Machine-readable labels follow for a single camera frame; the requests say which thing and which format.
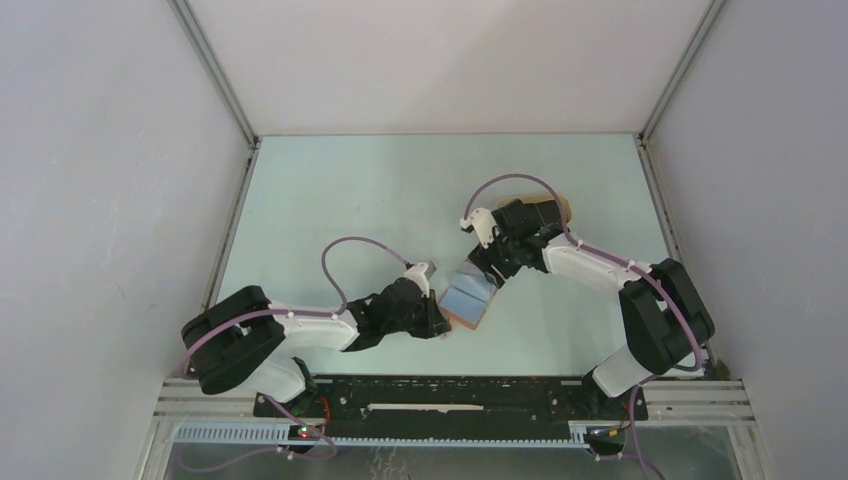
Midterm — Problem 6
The beige oval tray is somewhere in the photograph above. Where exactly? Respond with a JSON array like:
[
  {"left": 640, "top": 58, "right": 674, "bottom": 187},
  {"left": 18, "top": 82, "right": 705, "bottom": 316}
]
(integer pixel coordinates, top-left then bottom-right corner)
[{"left": 497, "top": 193, "right": 573, "bottom": 223}]

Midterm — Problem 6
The white slotted cable duct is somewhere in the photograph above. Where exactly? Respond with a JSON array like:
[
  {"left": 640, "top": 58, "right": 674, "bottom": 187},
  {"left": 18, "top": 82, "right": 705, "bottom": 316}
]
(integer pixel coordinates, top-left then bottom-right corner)
[{"left": 173, "top": 422, "right": 588, "bottom": 448}]

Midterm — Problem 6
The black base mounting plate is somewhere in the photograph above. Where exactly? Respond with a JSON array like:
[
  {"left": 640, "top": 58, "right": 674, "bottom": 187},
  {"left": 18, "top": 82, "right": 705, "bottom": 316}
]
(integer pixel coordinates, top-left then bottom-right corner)
[{"left": 253, "top": 375, "right": 648, "bottom": 441}]

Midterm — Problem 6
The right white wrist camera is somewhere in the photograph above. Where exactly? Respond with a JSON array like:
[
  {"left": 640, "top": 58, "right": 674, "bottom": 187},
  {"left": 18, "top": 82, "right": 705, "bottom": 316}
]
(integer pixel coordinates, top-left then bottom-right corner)
[{"left": 460, "top": 208, "right": 498, "bottom": 249}]

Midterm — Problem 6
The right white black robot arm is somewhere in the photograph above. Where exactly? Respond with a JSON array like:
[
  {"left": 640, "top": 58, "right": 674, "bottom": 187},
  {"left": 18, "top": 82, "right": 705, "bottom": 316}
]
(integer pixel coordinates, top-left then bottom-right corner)
[{"left": 469, "top": 229, "right": 715, "bottom": 418}]

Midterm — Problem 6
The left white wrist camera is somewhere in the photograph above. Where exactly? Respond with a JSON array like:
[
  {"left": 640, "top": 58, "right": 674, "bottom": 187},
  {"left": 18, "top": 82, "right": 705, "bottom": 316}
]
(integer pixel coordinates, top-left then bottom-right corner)
[{"left": 403, "top": 260, "right": 437, "bottom": 298}]

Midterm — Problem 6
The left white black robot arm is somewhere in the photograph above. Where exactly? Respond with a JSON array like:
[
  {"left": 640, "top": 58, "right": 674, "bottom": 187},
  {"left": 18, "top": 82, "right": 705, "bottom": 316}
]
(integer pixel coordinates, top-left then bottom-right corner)
[{"left": 180, "top": 277, "right": 451, "bottom": 417}]

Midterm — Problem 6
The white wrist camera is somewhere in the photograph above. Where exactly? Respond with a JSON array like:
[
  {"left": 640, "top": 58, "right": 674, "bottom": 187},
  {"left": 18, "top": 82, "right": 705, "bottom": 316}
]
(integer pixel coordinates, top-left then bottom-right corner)
[
  {"left": 403, "top": 260, "right": 437, "bottom": 298},
  {"left": 460, "top": 208, "right": 498, "bottom": 249}
]

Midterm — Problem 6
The orange leather card holder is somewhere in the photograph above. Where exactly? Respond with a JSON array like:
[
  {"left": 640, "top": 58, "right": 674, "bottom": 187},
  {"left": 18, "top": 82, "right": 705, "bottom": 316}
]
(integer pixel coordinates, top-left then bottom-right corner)
[{"left": 438, "top": 261, "right": 498, "bottom": 330}]

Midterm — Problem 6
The aluminium frame rail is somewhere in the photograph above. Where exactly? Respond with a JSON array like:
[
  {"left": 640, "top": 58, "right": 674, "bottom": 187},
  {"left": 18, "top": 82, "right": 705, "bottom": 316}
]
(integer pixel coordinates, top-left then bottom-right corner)
[{"left": 153, "top": 377, "right": 757, "bottom": 425}]

